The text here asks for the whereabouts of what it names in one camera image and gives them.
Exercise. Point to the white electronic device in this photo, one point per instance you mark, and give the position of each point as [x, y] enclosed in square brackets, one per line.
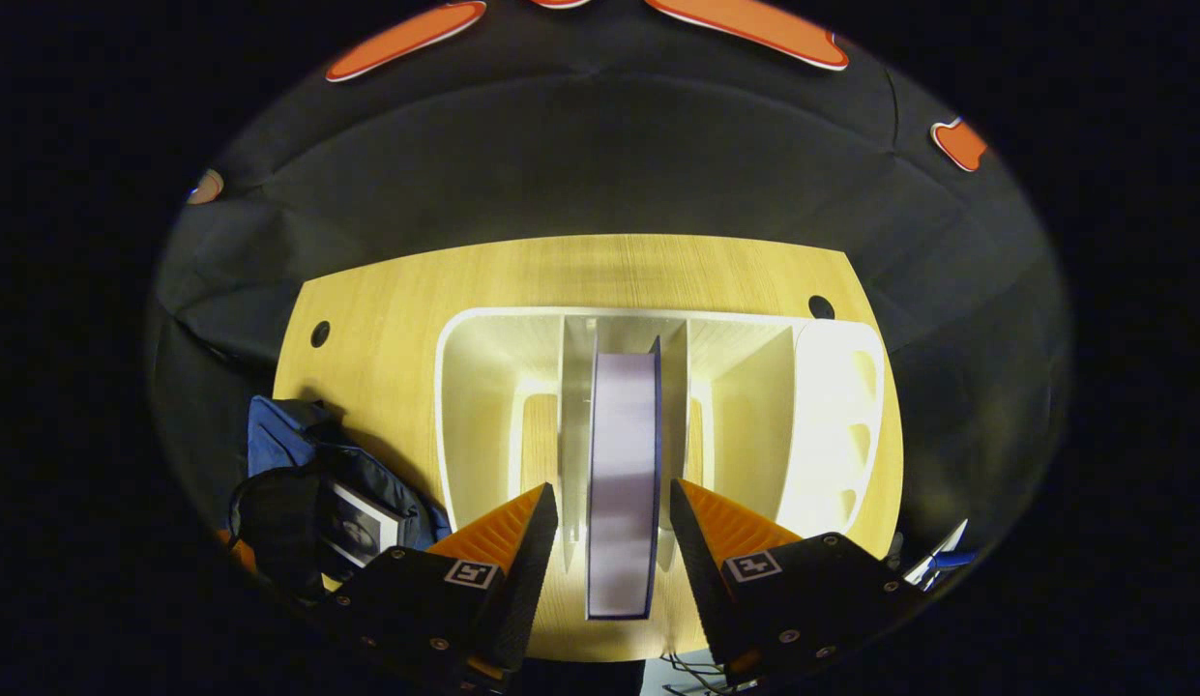
[933, 561]

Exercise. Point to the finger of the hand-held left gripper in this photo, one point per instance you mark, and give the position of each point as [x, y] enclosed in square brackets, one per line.
[240, 554]

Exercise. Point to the white bookshelf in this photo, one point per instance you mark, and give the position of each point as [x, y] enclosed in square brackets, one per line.
[483, 406]

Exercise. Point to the blue schoolbag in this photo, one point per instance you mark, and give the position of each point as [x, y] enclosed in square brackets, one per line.
[290, 435]

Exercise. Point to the black backdrop cloth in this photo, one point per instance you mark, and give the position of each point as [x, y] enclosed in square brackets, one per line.
[600, 164]

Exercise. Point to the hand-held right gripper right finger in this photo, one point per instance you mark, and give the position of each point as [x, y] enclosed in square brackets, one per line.
[696, 570]

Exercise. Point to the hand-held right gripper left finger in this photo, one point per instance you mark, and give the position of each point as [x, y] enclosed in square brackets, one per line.
[532, 570]

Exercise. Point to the blue cover book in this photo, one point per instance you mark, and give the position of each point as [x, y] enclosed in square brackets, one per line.
[624, 483]

